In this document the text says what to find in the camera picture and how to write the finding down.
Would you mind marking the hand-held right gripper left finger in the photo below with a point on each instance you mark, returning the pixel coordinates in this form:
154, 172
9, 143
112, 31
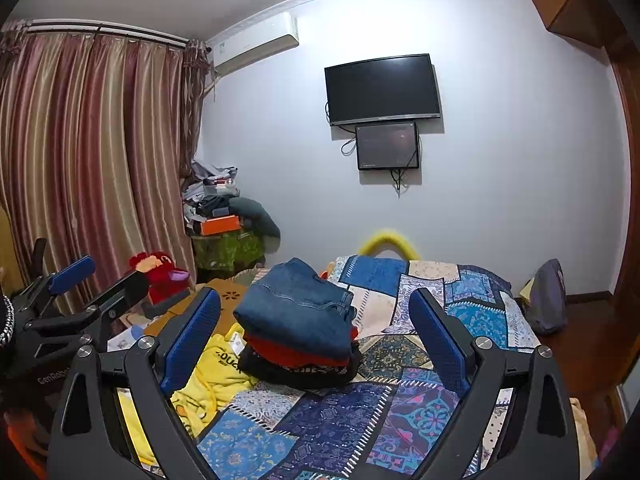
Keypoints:
192, 340

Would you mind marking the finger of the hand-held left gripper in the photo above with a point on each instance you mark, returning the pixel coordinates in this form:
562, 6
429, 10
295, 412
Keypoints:
122, 292
75, 272

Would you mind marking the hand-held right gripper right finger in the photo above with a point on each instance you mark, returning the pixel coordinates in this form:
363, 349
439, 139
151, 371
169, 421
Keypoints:
440, 340

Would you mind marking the blue denim jeans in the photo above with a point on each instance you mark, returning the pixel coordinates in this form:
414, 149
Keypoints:
295, 305

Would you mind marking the yellow printed garment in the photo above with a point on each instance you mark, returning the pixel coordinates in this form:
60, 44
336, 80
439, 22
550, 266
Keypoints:
220, 365

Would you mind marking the red plush toy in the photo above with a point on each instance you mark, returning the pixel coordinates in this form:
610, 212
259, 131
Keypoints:
160, 275

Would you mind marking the white printed paper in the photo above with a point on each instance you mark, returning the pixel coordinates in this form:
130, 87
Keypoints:
125, 340

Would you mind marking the tan fleece blanket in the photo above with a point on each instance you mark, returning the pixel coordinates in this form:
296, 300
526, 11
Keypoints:
225, 294

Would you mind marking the green cloth covered table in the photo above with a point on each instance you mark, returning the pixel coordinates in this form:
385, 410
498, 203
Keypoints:
227, 255

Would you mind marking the yellow paper bag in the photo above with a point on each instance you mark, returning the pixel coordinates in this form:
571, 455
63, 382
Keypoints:
527, 294

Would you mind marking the red folded garment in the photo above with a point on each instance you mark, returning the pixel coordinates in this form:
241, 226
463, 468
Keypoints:
300, 356

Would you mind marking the black folded garment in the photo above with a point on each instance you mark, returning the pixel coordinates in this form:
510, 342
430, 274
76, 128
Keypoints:
300, 376

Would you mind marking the striped pink curtain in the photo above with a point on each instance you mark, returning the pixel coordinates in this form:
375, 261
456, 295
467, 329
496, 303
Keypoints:
90, 160

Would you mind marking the grey backpack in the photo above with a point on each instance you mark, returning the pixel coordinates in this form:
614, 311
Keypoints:
547, 300

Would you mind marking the yellow foam tube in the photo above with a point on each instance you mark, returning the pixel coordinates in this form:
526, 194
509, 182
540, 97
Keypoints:
385, 237

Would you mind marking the orange box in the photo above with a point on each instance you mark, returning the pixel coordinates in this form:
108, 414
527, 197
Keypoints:
220, 225

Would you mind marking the blue patchwork bed sheet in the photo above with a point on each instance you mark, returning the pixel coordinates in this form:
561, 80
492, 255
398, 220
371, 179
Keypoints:
350, 425

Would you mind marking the pile of clutter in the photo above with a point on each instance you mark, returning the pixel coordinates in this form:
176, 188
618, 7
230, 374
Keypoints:
205, 195

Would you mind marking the dark grey garment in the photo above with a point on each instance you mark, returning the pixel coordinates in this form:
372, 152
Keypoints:
257, 215

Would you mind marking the curtain rod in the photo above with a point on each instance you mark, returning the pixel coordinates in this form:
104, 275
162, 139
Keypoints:
110, 34

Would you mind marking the white air conditioner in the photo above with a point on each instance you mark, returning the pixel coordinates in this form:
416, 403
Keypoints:
255, 42

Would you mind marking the small black wall monitor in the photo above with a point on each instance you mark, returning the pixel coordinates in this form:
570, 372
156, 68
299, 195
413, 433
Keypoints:
387, 145

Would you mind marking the wooden door frame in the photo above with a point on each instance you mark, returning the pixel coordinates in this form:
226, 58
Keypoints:
627, 210

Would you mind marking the black wall television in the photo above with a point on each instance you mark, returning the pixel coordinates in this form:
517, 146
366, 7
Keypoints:
382, 87

